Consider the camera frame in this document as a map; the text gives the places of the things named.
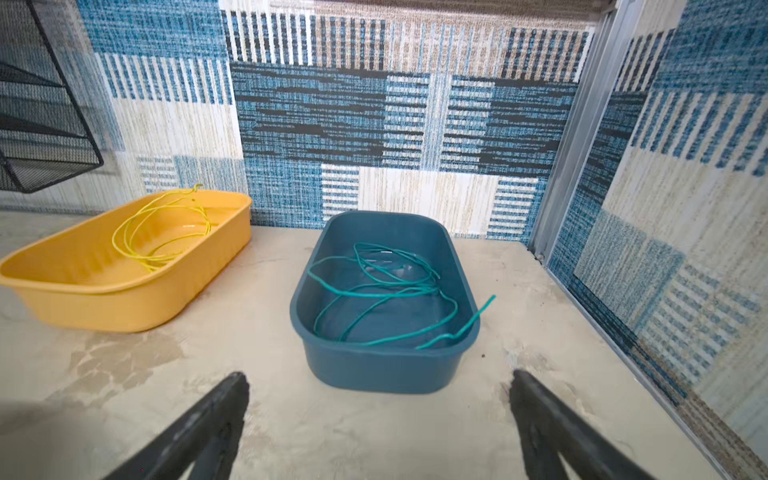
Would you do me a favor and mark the yellow cable in yellow tray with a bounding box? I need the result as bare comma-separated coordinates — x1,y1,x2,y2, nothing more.
111,183,213,272

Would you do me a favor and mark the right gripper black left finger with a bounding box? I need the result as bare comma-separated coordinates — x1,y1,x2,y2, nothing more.
106,372,250,479

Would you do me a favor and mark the yellow plastic tray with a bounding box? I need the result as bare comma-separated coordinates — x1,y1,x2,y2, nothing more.
1,189,252,333

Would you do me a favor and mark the green cable in teal tray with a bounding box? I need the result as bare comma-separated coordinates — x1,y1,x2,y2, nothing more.
307,241,497,351

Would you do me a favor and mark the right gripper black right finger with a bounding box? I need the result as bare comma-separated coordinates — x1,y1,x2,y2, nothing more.
509,369,651,479

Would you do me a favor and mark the teal plastic tray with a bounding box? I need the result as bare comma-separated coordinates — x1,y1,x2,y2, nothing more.
290,211,483,394

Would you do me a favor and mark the black wire mesh shelf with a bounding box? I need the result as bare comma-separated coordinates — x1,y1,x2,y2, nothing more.
1,1,104,194

